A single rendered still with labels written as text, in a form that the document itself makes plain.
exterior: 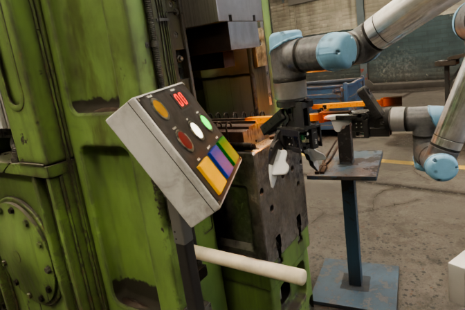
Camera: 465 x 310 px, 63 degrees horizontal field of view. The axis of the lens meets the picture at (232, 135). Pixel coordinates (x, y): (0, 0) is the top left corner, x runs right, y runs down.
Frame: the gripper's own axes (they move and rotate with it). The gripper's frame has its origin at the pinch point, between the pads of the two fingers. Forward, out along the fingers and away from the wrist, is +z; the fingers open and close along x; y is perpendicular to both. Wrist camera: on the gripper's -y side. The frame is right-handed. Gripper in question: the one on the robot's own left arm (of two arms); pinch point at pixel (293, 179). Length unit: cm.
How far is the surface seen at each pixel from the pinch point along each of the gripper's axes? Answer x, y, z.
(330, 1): 667, -572, -121
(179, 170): -29.9, 0.7, -11.1
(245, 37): 25, -46, -37
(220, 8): 12, -41, -47
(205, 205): -26.8, 3.6, -3.4
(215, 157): -17.2, -6.9, -9.2
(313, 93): 309, -299, 34
